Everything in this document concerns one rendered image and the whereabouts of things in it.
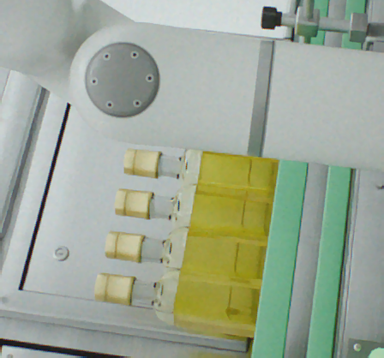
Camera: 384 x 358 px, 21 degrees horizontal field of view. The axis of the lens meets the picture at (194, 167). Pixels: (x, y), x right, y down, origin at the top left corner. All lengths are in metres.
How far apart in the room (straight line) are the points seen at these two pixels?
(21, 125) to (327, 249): 0.58
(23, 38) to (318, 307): 0.44
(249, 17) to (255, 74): 0.80
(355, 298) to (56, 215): 0.52
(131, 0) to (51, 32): 0.81
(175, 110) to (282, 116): 0.08
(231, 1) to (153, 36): 0.82
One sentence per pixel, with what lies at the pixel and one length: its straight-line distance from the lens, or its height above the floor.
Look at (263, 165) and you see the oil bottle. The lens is 1.29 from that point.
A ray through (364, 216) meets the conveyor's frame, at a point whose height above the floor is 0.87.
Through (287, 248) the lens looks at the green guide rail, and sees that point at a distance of 1.12.
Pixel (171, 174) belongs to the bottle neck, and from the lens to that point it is 1.31.
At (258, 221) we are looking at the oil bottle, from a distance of 1.26.
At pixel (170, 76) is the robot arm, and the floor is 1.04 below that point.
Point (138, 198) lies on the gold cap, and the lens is 1.29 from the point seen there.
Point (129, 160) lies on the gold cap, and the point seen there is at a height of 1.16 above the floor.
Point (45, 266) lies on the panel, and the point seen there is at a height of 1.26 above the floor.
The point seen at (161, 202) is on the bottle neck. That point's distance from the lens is 1.29.
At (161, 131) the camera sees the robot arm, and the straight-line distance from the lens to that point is 0.81.
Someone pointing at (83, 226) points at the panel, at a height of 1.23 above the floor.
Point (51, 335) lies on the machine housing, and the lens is 1.41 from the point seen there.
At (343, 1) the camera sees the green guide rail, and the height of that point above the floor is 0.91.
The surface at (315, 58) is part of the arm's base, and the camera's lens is 0.82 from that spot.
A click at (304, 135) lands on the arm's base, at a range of 0.81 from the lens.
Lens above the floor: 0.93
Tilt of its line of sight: 6 degrees up
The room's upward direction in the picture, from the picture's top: 83 degrees counter-clockwise
